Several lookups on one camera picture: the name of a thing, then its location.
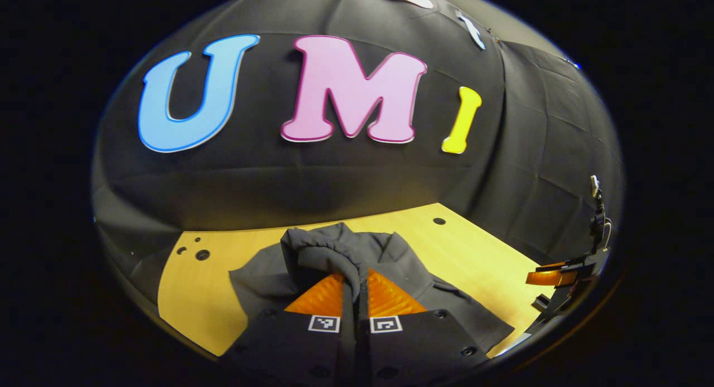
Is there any black backdrop cloth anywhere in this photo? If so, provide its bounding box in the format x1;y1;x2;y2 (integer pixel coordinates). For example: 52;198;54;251
92;0;625;276

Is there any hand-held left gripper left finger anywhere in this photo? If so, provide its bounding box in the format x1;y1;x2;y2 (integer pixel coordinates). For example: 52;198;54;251
220;271;358;386

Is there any grey polo shirt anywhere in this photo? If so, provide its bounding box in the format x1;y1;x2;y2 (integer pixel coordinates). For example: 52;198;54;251
229;222;515;354

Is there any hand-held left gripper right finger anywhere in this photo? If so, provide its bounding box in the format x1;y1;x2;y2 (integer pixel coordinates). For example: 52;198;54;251
359;268;495;386

